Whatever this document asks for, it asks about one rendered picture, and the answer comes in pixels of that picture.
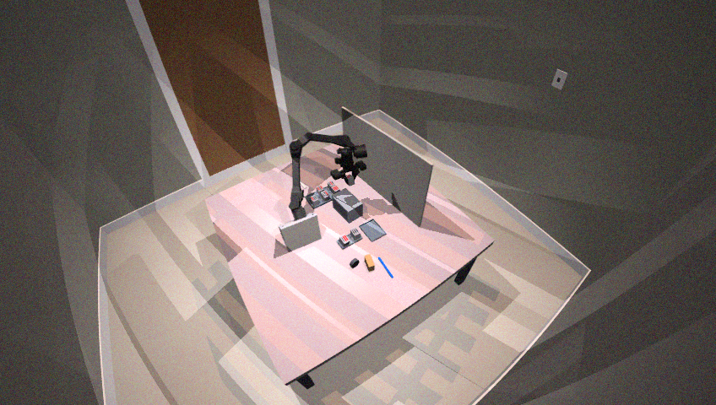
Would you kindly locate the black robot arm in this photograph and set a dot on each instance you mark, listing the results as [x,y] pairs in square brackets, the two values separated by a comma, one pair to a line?
[297,194]

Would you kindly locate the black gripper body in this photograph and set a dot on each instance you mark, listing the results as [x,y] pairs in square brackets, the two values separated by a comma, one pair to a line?
[347,167]

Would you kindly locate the orange rectangular block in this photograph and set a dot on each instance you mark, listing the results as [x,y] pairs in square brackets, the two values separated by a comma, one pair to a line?
[369,262]

